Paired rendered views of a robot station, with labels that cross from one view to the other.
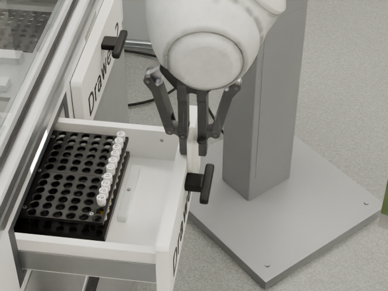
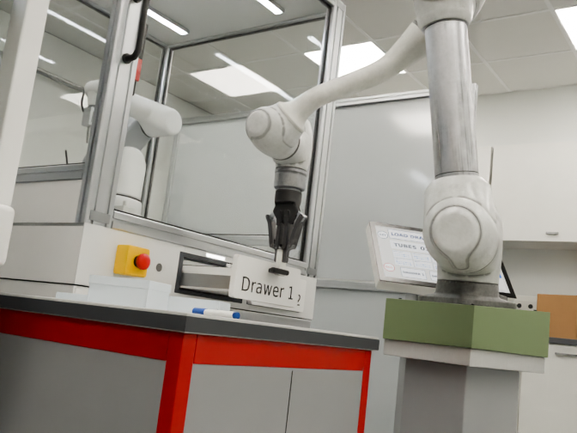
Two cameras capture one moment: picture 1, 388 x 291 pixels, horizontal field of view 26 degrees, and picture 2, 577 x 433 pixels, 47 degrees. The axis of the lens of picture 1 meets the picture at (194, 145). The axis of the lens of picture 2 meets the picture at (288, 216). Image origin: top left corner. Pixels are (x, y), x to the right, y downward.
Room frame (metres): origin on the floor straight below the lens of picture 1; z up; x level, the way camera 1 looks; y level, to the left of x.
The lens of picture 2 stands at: (-0.75, -0.87, 0.75)
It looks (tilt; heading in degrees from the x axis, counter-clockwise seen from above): 10 degrees up; 28
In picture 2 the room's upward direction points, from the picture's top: 7 degrees clockwise
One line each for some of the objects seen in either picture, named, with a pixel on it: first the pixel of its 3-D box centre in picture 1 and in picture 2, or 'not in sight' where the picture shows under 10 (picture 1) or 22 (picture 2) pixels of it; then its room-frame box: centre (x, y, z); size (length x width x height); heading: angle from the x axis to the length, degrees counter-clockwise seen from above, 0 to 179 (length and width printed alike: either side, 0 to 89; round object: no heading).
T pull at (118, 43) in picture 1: (112, 43); not in sight; (1.18, 0.14, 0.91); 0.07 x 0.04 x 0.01; 172
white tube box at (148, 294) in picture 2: not in sight; (129, 293); (0.25, -0.02, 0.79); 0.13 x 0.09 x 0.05; 100
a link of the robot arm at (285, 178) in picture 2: not in sight; (289, 181); (0.87, 0.00, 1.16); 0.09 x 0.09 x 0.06
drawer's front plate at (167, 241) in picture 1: (179, 197); (267, 282); (0.84, 0.02, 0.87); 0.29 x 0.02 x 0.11; 172
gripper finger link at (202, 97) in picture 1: (202, 103); (288, 230); (0.87, -0.01, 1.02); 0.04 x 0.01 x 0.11; 172
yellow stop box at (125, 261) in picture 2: not in sight; (132, 261); (0.54, 0.23, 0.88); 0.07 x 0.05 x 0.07; 172
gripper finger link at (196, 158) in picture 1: (196, 153); (282, 263); (0.87, 0.00, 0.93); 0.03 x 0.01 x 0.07; 172
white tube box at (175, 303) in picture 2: not in sight; (198, 307); (0.54, 0.03, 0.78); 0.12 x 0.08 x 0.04; 105
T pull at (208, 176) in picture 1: (198, 182); (276, 271); (0.84, -0.01, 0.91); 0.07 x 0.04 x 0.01; 172
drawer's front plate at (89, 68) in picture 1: (99, 58); (278, 291); (1.18, 0.16, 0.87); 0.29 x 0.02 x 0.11; 172
